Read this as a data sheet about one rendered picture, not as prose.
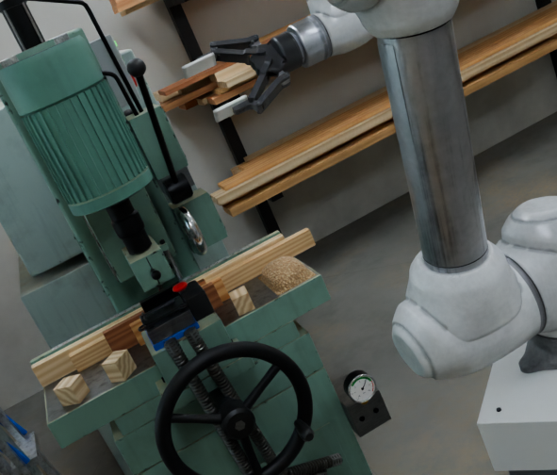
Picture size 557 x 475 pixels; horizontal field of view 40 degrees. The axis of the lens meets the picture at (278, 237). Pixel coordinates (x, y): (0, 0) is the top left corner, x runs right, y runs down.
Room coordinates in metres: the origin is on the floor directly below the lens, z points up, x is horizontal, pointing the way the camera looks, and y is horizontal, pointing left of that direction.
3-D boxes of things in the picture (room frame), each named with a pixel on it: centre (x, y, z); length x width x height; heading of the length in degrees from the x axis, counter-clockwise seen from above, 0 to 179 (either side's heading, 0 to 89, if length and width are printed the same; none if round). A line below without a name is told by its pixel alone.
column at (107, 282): (1.80, 0.33, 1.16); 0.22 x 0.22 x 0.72; 12
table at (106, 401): (1.41, 0.26, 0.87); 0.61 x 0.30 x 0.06; 102
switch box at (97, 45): (1.86, 0.20, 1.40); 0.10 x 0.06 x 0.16; 12
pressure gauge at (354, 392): (1.36, -0.03, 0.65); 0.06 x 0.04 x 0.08; 102
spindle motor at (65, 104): (1.52, 0.27, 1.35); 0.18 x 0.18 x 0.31
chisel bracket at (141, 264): (1.54, 0.27, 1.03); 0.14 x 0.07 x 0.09; 12
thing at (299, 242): (1.53, 0.21, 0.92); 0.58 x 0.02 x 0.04; 102
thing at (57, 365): (1.53, 0.28, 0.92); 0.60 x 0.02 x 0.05; 102
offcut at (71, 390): (1.34, 0.48, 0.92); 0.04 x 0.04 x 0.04; 65
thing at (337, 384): (1.43, -0.02, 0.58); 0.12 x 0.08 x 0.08; 12
